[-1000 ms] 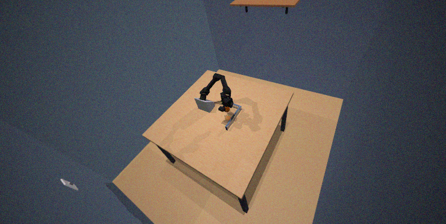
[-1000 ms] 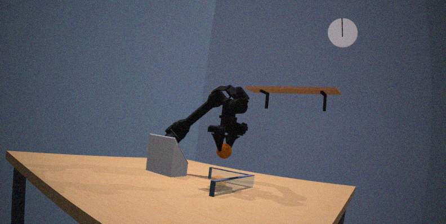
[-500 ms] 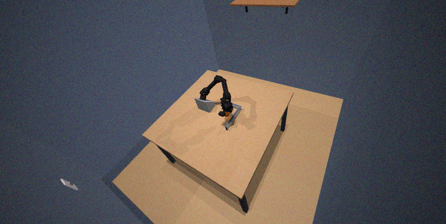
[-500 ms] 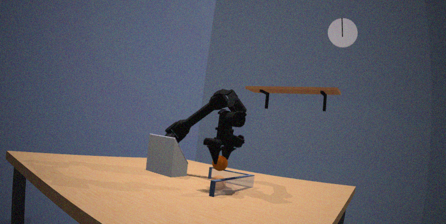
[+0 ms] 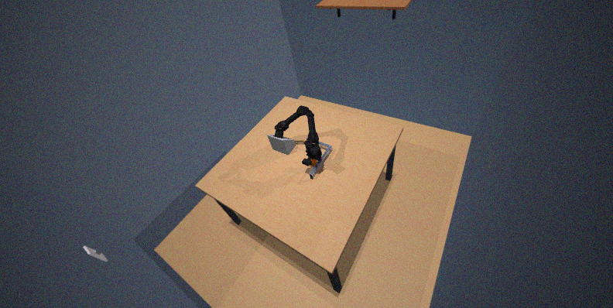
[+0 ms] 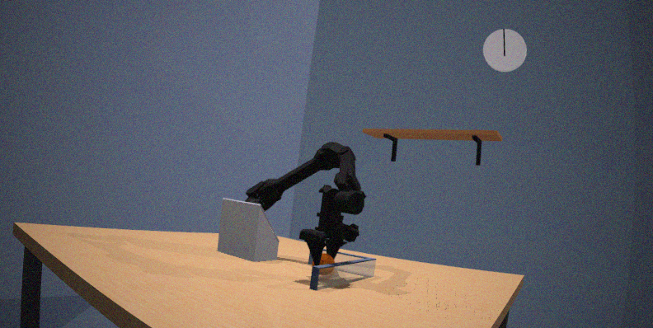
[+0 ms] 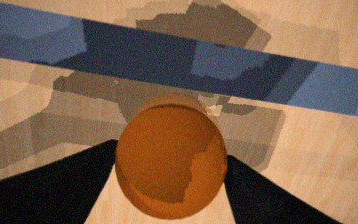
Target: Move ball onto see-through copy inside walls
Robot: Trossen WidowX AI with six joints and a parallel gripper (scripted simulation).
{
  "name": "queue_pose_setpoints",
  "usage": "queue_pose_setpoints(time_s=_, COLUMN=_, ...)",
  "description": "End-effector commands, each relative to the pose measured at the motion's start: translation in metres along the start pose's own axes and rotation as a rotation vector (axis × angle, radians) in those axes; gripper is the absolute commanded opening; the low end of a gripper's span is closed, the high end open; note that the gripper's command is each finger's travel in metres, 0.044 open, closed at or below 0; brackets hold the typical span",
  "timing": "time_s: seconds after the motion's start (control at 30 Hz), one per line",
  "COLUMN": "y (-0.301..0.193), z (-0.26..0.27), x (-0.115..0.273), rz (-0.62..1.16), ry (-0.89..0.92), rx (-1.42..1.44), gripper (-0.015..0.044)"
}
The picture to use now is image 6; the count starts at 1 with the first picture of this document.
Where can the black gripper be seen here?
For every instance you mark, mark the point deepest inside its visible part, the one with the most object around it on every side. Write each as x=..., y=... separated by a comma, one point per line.
x=316, y=238

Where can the orange-brown ball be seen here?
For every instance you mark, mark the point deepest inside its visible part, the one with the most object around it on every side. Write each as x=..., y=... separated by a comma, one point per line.
x=325, y=259

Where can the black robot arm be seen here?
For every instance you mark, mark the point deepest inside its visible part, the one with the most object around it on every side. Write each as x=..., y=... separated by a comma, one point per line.
x=348, y=199

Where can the clear glass corner walls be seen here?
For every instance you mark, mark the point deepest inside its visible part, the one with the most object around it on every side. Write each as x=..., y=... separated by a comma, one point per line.
x=334, y=276

